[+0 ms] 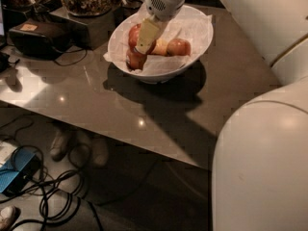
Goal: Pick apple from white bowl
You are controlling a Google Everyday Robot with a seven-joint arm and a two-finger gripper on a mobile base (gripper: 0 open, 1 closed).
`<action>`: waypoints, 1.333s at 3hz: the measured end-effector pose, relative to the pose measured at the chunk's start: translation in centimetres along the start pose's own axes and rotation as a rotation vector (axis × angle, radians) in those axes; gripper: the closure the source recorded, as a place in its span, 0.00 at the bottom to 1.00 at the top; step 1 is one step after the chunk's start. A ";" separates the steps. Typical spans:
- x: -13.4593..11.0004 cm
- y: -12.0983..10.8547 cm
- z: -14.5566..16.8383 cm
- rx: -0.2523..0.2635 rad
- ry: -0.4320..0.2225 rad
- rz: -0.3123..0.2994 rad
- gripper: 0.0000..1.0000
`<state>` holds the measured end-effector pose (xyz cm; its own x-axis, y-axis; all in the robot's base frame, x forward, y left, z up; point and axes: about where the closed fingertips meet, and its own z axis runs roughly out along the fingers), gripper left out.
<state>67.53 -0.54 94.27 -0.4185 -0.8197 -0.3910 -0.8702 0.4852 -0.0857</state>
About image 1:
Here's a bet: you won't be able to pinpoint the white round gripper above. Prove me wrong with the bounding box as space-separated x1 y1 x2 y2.
135 0 185 54

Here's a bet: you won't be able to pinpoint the large red top apple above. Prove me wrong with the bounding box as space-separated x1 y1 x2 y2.
128 24 156 54

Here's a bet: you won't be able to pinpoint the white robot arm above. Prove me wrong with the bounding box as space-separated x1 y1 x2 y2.
212 0 308 231

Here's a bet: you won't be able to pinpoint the white bowl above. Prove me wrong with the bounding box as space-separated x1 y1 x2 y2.
107 3 215 85

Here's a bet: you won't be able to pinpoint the yellowish apple middle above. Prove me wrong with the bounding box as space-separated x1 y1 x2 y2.
151 38 168 56

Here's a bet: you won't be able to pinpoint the red apple right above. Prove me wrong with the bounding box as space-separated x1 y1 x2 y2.
167 38 191 56

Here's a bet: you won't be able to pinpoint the red-yellow apple front left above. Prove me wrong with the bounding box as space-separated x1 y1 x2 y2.
126 49 147 70

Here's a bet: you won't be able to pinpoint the dark cup with scoop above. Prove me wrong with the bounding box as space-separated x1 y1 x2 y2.
114 0 144 21

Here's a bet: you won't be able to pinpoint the white paper liner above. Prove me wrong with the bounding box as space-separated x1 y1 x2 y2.
103 0 214 77

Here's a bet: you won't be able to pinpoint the dark grey box stand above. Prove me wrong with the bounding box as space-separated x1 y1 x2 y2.
50 7 116 50

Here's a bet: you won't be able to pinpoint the black VR headset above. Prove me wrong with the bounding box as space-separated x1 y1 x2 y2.
9 19 71 60

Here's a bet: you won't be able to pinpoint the right beige shoe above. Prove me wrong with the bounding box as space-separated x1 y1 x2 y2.
91 137 109 167

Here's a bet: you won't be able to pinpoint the beige shoe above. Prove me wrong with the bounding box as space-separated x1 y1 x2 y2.
50 129 71 162
91 137 109 167

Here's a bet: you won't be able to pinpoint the left beige shoe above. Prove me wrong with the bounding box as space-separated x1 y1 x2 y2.
50 129 71 162

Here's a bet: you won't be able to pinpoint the blue box on floor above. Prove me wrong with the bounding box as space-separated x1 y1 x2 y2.
0 148 41 196

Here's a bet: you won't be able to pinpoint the white shoe at corner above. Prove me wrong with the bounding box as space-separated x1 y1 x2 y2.
0 206 16 231

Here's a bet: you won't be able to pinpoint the black floor cables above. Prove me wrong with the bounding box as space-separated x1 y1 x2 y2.
0 115 104 231

